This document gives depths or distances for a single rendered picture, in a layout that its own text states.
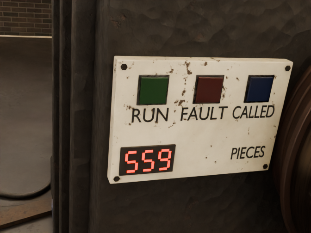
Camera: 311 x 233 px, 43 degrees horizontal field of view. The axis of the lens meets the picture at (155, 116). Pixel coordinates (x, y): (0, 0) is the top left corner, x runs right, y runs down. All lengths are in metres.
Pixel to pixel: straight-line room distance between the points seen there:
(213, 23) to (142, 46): 0.10
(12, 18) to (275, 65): 6.06
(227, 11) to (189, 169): 0.23
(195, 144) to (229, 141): 0.06
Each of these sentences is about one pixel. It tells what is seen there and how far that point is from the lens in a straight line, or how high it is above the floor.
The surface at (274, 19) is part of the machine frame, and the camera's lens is 0.59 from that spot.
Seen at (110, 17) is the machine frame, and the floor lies 1.29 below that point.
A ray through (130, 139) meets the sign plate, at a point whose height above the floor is 1.13.
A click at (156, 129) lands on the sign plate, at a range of 0.54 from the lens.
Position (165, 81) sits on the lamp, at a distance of 0.51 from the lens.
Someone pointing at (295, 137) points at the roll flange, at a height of 1.15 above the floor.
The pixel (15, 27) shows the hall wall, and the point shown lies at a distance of 6.54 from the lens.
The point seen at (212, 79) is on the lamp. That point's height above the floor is 1.22.
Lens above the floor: 1.36
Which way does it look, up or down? 22 degrees down
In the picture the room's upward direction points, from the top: 6 degrees clockwise
